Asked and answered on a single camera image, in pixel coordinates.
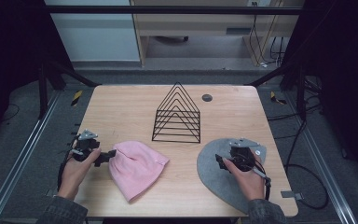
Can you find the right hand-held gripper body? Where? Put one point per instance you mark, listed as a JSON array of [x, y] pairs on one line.
[[243, 155]]

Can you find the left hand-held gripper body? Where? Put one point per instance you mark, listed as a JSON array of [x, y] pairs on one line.
[[85, 145]]

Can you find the grey felt hat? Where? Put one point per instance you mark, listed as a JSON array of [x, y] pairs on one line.
[[214, 174]]

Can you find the pink knit hat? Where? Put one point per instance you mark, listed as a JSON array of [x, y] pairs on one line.
[[136, 168]]

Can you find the person's left hand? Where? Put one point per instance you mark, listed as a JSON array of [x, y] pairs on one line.
[[74, 174]]

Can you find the person's right hand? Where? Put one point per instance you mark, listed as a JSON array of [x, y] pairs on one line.
[[248, 183]]

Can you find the round grey table grommet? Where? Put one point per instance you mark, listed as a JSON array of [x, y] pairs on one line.
[[207, 98]]

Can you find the black metal stand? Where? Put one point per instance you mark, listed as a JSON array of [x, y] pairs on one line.
[[300, 90], [43, 90]]

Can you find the white cabinet panel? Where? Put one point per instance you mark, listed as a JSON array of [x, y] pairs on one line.
[[96, 37]]

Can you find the light wooden desk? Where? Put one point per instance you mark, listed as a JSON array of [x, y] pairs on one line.
[[192, 28]]

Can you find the grey metal table bracket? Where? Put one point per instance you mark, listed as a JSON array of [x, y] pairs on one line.
[[290, 194]]

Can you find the aluminium floor rail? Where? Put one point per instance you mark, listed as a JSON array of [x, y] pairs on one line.
[[18, 161], [326, 174]]

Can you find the black horizontal frame bar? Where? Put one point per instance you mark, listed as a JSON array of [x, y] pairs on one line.
[[167, 10]]

